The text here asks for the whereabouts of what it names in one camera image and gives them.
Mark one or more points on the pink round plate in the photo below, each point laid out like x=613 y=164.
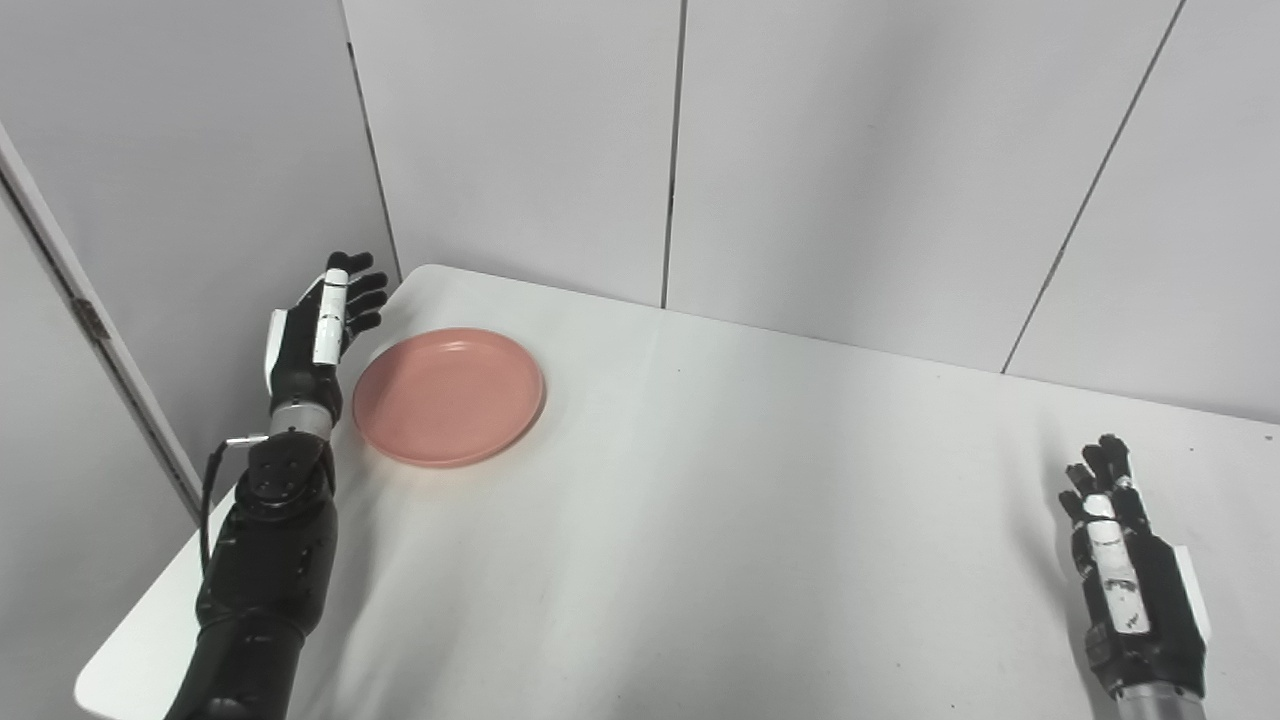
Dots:
x=448 y=396

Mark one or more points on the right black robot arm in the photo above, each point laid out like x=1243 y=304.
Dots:
x=1160 y=703

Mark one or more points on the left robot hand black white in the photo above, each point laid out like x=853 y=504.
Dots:
x=308 y=345

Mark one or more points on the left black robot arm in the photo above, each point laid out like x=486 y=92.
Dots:
x=265 y=570

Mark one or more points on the metal door hinge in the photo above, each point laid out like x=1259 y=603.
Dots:
x=93 y=318

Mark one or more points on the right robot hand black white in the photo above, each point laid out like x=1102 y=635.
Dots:
x=1130 y=590

